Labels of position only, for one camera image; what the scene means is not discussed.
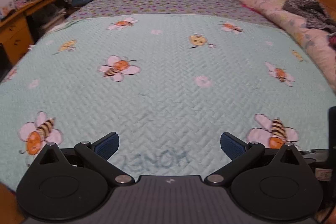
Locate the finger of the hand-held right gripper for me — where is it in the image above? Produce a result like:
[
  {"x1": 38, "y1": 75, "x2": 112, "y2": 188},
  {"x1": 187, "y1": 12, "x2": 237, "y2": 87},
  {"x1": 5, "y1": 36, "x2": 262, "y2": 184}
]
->
[{"x1": 299, "y1": 148, "x2": 329, "y2": 161}]

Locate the wooden desk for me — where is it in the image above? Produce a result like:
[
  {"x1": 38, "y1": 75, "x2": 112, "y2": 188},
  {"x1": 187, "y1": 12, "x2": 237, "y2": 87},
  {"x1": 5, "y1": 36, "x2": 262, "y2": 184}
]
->
[{"x1": 0, "y1": 0, "x2": 58, "y2": 67}]

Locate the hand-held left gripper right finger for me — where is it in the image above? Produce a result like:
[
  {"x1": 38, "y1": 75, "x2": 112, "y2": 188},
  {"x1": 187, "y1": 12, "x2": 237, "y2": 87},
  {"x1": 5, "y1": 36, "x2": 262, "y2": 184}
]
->
[{"x1": 205, "y1": 132, "x2": 300, "y2": 186}]

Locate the dark patterned garment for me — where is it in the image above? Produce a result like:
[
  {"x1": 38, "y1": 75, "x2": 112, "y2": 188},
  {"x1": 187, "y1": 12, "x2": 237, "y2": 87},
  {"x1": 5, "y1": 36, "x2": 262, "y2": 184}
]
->
[{"x1": 282, "y1": 0, "x2": 336, "y2": 33}]

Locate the mint bee-print quilt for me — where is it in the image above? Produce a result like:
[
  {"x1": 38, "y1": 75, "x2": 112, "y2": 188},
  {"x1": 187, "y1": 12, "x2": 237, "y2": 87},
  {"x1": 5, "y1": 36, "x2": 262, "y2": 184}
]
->
[{"x1": 0, "y1": 13, "x2": 336, "y2": 191}]

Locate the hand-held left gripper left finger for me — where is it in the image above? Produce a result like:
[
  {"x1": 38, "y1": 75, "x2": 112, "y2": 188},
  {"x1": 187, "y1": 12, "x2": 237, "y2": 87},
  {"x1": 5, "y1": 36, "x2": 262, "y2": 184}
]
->
[{"x1": 39, "y1": 132, "x2": 134, "y2": 186}]

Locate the purple floral bedsheet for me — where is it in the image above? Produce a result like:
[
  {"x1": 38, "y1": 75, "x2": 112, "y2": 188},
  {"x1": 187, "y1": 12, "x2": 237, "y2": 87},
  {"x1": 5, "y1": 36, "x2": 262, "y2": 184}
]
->
[{"x1": 64, "y1": 0, "x2": 265, "y2": 24}]

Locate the red striped garment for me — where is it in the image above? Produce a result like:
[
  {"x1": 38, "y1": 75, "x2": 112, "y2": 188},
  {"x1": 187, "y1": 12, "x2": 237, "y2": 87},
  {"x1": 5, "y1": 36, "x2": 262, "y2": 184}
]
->
[{"x1": 328, "y1": 32, "x2": 336, "y2": 52}]

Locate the pink floral pillow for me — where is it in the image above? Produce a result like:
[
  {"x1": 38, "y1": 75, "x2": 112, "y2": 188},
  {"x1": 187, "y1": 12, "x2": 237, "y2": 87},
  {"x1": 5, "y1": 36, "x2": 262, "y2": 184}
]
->
[{"x1": 238, "y1": 0, "x2": 336, "y2": 94}]

